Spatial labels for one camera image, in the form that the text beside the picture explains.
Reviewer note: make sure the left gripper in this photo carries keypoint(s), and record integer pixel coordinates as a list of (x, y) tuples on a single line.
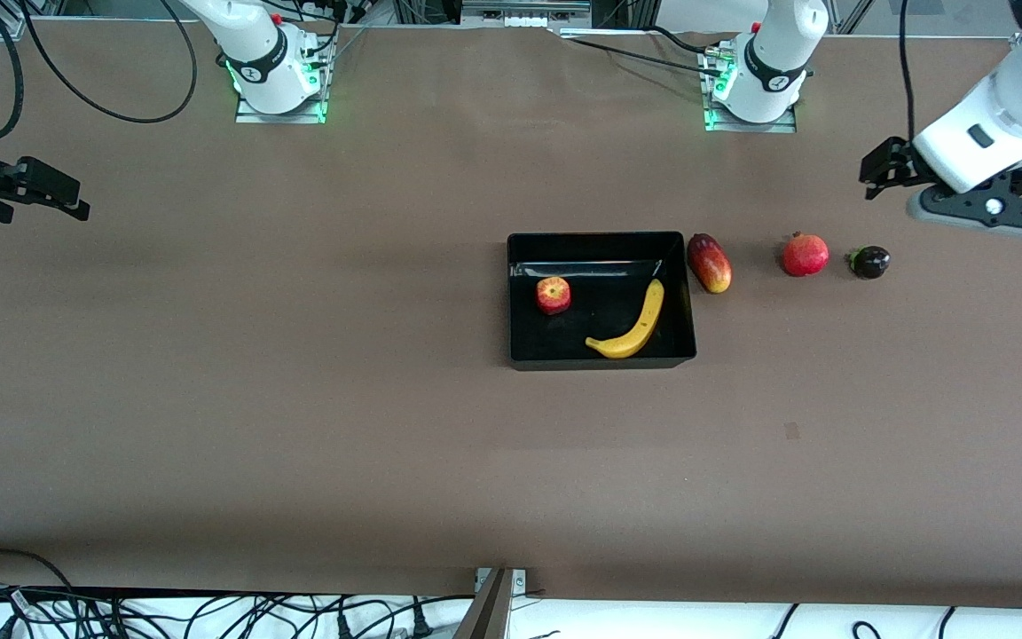
[(898, 162)]

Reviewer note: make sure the yellow banana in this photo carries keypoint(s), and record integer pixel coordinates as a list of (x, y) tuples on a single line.
[(640, 334)]

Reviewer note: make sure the black plastic box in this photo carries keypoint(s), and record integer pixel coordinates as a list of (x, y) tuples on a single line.
[(604, 297)]

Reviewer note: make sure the red apple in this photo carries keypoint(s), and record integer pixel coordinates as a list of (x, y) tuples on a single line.
[(553, 295)]

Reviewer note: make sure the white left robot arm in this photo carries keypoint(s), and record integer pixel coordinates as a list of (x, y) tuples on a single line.
[(773, 71)]

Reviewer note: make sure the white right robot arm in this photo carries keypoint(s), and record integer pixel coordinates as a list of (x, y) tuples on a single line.
[(267, 62)]

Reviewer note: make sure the dark purple mangosteen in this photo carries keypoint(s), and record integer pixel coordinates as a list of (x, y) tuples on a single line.
[(872, 263)]

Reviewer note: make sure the red pomegranate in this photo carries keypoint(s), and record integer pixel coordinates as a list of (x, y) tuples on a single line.
[(805, 256)]

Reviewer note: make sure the red yellow mango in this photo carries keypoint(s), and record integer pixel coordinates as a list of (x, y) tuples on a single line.
[(709, 264)]

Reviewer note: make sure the white connector strip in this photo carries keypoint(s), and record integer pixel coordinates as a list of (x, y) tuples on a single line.
[(524, 21)]

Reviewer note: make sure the silver metal frame bracket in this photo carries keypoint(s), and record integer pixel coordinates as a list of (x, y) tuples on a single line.
[(520, 7)]

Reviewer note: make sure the small metal corner bracket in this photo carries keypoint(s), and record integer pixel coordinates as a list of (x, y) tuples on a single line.
[(520, 581)]

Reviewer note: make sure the aluminium profile post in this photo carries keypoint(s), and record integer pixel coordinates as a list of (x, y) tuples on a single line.
[(486, 612)]

